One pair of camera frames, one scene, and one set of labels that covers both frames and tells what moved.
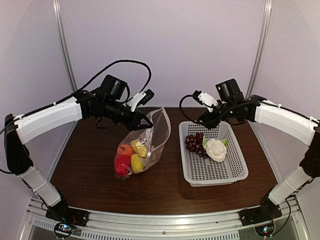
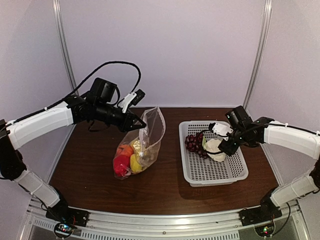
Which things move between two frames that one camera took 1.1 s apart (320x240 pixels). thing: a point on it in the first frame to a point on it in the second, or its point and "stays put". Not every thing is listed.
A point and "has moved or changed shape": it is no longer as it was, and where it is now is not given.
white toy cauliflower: x=215 y=149 stays put
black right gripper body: x=208 y=120 to x=232 y=149
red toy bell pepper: x=122 y=163 stays put
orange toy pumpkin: x=124 y=149 stays put
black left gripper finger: x=146 y=119 to x=142 y=122
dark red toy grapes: x=194 y=143 stays put
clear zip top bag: x=141 y=149 has moved or changed shape
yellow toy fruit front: x=137 y=164 stays put
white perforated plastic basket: x=202 y=171 stays put
